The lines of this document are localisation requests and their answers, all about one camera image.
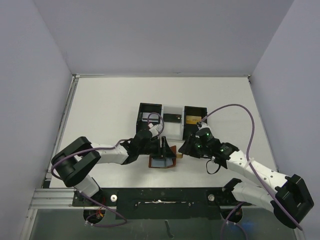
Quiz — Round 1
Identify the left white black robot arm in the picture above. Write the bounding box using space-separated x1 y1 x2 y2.
50 129 176 206

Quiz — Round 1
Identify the gold credit card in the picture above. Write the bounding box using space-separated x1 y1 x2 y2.
185 115 202 125

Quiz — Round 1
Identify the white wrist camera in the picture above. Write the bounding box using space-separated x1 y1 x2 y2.
147 123 164 137
196 121 209 130

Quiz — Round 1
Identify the aluminium left rail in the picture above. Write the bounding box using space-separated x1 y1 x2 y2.
44 74 80 181

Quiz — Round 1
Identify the aluminium front rail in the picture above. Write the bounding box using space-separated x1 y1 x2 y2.
29 186 300 210

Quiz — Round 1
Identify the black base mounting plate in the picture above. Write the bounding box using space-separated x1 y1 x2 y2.
72 187 239 220

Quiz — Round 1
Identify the black credit card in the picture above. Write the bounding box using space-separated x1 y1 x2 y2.
163 113 182 124

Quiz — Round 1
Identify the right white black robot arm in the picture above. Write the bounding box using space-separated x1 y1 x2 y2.
178 125 314 229

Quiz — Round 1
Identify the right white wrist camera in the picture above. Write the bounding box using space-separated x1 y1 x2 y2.
196 121 209 130

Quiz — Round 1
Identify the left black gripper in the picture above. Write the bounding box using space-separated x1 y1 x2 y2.
138 136 176 160

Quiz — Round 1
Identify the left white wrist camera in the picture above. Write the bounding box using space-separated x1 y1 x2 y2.
147 123 164 137

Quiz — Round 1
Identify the black white three-bin tray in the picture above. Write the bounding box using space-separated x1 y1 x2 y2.
136 102 208 141

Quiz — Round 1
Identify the aluminium rail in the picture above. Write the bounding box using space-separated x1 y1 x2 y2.
29 186 300 210
44 74 80 181

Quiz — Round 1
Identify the brown leather card holder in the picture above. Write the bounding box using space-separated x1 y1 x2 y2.
148 153 184 169

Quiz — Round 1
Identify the silver white card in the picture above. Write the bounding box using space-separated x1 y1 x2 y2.
141 112 160 123

